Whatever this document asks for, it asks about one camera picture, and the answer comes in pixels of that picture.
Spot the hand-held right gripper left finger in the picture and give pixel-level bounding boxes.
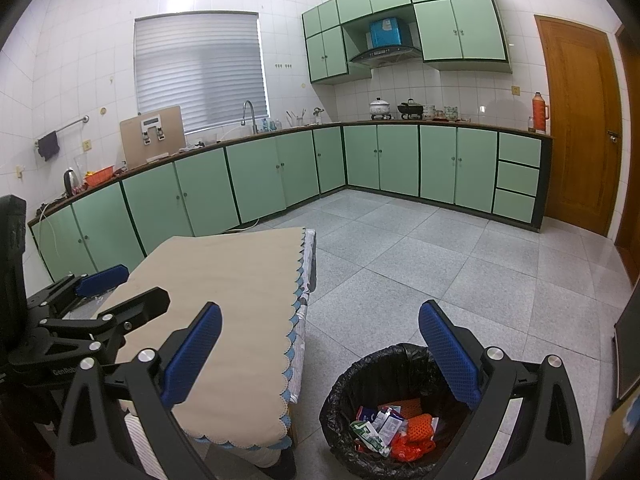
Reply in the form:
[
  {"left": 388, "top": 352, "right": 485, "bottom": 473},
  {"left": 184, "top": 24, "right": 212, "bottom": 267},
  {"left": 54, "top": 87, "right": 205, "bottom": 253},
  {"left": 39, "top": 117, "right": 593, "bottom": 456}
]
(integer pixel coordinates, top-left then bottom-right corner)
[{"left": 54, "top": 302, "right": 223, "bottom": 480}]

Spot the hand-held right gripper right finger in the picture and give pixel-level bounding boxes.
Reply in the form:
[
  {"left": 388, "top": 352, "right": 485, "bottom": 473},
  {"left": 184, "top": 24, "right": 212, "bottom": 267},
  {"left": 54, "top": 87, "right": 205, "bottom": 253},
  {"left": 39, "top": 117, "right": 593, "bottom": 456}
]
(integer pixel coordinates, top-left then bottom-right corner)
[{"left": 419, "top": 300, "right": 588, "bottom": 480}]

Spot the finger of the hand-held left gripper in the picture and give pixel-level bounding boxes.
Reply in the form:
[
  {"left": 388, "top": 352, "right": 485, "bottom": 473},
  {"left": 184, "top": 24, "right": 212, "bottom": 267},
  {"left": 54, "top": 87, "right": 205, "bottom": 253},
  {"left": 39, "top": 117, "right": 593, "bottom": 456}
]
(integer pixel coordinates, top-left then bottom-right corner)
[
  {"left": 39, "top": 287, "right": 172, "bottom": 357},
  {"left": 26, "top": 264, "right": 130, "bottom": 322}
]

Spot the orange foam fruit net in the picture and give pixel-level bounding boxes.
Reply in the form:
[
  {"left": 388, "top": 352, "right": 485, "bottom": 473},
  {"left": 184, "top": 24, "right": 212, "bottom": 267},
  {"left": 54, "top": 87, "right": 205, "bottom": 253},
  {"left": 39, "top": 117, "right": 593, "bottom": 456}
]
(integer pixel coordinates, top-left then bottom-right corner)
[{"left": 390, "top": 397, "right": 436, "bottom": 443}]

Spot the black trash bin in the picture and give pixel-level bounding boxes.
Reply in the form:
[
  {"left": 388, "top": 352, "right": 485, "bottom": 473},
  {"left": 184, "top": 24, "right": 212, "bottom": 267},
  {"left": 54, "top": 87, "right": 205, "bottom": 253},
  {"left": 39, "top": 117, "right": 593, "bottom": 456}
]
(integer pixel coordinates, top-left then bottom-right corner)
[{"left": 319, "top": 342, "right": 501, "bottom": 478}]

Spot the blue snack packet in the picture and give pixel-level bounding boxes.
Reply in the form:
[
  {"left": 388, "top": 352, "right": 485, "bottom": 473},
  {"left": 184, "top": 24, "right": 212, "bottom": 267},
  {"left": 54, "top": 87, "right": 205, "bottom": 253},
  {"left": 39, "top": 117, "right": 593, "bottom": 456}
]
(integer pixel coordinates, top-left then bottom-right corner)
[{"left": 356, "top": 406, "right": 405, "bottom": 442}]

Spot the red plastic bag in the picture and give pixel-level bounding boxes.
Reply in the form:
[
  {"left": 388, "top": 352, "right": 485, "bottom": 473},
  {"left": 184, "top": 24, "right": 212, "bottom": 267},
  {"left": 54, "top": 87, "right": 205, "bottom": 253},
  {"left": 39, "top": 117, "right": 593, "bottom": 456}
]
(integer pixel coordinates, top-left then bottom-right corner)
[{"left": 389, "top": 432, "right": 433, "bottom": 461}]

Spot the green white milk carton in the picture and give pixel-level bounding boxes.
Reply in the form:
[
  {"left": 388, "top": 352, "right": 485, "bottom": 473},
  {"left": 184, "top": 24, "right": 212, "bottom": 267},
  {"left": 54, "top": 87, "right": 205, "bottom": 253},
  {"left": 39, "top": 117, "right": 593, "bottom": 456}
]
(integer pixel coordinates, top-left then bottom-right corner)
[{"left": 350, "top": 419, "right": 391, "bottom": 457}]

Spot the table with beige cloth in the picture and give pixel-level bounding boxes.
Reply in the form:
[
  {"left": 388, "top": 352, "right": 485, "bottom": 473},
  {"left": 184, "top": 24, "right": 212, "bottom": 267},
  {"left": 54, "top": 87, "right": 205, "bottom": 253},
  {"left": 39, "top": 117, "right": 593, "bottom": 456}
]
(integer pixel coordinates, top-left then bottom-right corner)
[{"left": 92, "top": 226, "right": 307, "bottom": 450}]

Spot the black chair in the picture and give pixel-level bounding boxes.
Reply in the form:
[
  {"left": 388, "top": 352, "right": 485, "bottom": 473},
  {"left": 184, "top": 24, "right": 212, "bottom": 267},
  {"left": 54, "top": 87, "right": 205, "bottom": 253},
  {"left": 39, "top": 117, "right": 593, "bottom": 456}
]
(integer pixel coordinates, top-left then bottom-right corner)
[{"left": 0, "top": 195, "right": 28, "bottom": 361}]

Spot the orange plastic basket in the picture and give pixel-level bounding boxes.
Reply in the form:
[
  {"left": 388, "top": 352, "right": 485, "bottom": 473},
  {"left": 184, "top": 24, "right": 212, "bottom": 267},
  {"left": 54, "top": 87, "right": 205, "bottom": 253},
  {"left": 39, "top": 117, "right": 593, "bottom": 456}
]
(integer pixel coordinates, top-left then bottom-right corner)
[{"left": 84, "top": 166, "right": 117, "bottom": 188}]

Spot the white striped cloth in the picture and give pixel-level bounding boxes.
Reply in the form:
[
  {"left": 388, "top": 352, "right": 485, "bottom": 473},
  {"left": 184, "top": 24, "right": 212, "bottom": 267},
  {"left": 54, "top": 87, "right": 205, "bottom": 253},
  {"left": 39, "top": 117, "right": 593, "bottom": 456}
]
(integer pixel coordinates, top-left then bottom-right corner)
[{"left": 124, "top": 412, "right": 171, "bottom": 480}]

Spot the cardboard box on counter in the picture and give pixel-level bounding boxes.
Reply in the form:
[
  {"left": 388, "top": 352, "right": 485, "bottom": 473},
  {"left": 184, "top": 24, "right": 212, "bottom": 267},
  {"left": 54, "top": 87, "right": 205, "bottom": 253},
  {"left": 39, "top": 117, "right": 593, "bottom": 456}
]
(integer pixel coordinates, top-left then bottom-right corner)
[{"left": 119, "top": 105, "right": 186, "bottom": 167}]

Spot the blue patterned tablecloth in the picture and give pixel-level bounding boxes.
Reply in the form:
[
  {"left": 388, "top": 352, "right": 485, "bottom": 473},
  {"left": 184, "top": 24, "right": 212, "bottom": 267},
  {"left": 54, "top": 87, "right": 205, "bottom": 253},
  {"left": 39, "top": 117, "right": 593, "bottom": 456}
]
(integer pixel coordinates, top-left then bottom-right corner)
[{"left": 192, "top": 229, "right": 318, "bottom": 453}]

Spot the dark towel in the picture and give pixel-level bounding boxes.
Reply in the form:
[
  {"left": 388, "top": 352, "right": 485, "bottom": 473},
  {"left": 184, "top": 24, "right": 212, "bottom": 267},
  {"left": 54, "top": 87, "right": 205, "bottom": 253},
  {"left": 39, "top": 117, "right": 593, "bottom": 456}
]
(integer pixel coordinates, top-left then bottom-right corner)
[{"left": 37, "top": 131, "right": 61, "bottom": 162}]

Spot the green base cabinet run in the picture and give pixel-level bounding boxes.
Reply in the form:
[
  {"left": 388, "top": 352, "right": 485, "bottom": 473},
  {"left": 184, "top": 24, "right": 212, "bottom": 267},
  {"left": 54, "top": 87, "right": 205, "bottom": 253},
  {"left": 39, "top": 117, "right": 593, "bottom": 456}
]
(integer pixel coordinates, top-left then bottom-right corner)
[{"left": 27, "top": 121, "right": 553, "bottom": 286}]

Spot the black framed panel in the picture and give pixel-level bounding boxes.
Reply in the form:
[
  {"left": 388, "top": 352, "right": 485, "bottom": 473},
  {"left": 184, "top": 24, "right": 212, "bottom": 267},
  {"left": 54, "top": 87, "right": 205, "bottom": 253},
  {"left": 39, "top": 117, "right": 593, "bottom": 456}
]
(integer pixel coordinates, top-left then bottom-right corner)
[{"left": 612, "top": 285, "right": 640, "bottom": 413}]

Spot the metal faucet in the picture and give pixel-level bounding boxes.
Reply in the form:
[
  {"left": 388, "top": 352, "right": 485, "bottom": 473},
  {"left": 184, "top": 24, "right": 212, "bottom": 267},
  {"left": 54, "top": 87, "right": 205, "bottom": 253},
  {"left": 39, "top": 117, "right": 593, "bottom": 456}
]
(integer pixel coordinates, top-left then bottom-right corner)
[{"left": 241, "top": 100, "right": 259, "bottom": 135}]

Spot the white window blind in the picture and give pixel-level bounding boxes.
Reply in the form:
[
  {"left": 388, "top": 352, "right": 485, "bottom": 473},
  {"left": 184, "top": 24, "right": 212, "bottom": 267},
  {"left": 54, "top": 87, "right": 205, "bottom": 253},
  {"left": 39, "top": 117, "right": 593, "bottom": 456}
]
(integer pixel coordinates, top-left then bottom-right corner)
[{"left": 134, "top": 11, "right": 269, "bottom": 136}]

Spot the red thermos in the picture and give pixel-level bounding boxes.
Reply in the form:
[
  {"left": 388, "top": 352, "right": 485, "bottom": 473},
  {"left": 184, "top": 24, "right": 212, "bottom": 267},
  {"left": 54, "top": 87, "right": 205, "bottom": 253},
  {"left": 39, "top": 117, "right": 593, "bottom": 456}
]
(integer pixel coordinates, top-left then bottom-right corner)
[{"left": 531, "top": 92, "right": 551, "bottom": 133}]

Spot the wooden door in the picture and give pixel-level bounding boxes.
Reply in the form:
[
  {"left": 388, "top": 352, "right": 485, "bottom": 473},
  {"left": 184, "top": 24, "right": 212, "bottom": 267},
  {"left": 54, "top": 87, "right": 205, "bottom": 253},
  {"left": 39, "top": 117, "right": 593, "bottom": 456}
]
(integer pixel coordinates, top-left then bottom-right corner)
[{"left": 534, "top": 14, "right": 626, "bottom": 238}]

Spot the range hood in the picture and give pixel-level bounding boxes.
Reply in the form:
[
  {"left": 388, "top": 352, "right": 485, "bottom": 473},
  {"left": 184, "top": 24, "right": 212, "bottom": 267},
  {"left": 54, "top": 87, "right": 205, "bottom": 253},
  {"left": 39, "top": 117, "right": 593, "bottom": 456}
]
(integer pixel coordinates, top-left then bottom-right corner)
[{"left": 348, "top": 46, "right": 422, "bottom": 67}]

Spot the metal towel rail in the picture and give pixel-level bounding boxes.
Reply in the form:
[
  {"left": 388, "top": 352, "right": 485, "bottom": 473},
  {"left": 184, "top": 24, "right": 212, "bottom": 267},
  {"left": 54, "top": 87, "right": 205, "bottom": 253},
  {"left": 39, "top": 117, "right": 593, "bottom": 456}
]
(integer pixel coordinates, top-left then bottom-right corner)
[{"left": 34, "top": 115, "right": 91, "bottom": 147}]

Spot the green wall cabinet unit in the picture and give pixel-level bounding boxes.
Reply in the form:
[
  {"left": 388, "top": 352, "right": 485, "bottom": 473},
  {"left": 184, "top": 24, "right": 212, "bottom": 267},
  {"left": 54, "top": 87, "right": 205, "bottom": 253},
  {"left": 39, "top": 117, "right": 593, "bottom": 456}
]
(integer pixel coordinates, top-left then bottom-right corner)
[{"left": 301, "top": 0, "right": 513, "bottom": 86}]

